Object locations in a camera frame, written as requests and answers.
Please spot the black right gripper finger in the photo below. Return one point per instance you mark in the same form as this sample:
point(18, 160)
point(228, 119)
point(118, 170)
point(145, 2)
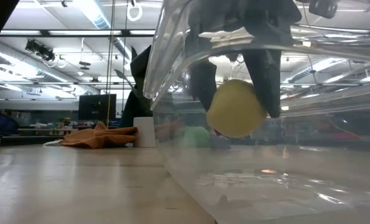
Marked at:
point(265, 84)
point(203, 81)

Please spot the yellow plastic lemon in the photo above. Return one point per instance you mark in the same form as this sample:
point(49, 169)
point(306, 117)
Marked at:
point(234, 109)

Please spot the bright green plastic fruit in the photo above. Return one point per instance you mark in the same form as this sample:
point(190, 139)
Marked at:
point(194, 137)

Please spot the clear plastic tupperware container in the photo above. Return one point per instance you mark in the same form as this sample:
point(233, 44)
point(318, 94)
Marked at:
point(296, 171)

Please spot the snake plant in white pot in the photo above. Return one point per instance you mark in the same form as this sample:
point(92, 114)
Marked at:
point(144, 133)

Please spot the dark background monitor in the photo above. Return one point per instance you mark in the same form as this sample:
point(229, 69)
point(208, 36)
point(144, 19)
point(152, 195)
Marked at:
point(97, 107)

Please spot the orange cloth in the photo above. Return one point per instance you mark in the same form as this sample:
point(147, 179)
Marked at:
point(100, 138)

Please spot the white paper tag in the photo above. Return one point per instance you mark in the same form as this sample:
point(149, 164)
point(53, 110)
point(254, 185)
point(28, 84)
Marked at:
point(52, 143)

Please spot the black ceiling fixture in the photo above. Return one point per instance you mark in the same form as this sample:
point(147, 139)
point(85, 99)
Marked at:
point(40, 49)

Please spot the person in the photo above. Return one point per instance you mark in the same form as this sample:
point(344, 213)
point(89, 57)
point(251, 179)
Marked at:
point(4, 124)

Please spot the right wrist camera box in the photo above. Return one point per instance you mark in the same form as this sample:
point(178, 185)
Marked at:
point(324, 7)

